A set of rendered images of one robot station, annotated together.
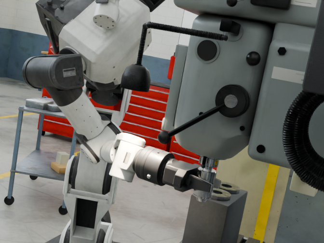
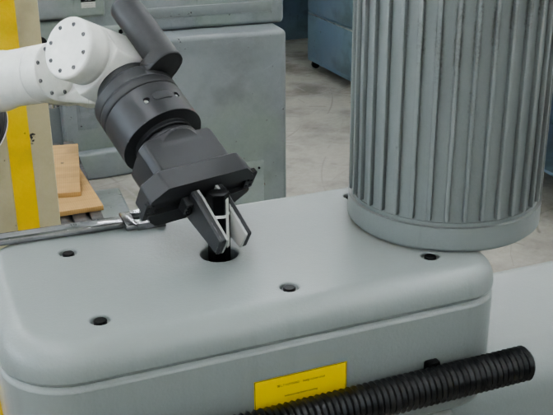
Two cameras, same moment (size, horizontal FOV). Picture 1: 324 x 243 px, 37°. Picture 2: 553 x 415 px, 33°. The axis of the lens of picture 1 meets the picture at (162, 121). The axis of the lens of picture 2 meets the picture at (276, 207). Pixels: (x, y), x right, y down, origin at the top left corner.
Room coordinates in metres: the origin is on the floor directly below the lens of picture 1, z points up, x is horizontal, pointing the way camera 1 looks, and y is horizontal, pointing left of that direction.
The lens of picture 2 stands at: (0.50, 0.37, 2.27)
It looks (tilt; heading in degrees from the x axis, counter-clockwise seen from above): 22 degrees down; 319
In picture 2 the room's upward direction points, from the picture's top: 1 degrees counter-clockwise
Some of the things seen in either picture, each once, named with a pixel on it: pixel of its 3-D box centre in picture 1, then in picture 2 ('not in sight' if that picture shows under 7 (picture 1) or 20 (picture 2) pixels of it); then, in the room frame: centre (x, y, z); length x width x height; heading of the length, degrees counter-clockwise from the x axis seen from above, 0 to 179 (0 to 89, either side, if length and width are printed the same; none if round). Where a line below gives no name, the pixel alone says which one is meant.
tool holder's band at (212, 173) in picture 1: (207, 171); not in sight; (1.16, -0.13, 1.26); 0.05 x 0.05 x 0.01
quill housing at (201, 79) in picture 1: (225, 88); not in sight; (1.16, -0.13, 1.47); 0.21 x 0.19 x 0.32; 161
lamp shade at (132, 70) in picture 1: (136, 76); not in sight; (1.20, 0.08, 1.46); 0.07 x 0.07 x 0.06
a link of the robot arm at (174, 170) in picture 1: (172, 172); not in sight; (1.20, -0.05, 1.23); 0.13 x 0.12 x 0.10; 151
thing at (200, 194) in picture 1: (204, 184); not in sight; (1.16, -0.13, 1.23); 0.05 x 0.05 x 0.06
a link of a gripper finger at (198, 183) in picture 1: (198, 184); not in sight; (1.13, -0.11, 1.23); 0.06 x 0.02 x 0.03; 61
